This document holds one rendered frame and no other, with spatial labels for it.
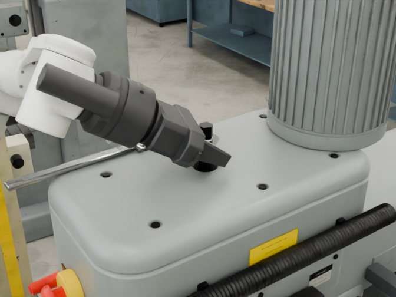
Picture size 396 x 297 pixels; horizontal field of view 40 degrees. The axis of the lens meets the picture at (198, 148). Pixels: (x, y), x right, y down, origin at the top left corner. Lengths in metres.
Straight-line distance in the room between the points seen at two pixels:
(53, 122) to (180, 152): 0.17
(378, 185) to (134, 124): 0.53
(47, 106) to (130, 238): 0.19
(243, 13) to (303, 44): 6.79
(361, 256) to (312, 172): 0.27
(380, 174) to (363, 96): 0.28
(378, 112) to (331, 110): 0.08
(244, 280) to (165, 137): 0.22
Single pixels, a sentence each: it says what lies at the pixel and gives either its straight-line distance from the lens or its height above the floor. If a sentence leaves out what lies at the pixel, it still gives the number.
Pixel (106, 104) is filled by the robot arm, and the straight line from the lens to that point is 0.67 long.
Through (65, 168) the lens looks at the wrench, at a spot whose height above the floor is 1.90.
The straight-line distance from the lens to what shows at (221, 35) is 7.11.
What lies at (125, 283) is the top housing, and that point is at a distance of 0.69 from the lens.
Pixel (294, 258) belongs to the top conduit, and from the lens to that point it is 0.79.
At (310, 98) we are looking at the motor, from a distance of 0.85.
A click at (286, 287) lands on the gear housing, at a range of 0.90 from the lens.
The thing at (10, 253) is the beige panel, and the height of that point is 0.54.
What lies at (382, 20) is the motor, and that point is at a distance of 0.82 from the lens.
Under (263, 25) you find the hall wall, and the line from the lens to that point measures 7.31.
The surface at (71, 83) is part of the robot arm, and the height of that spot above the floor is 2.07.
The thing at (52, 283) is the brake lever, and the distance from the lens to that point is 0.92.
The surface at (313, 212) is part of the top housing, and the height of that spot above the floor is 1.84.
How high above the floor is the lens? 2.31
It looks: 29 degrees down
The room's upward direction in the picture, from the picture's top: straight up
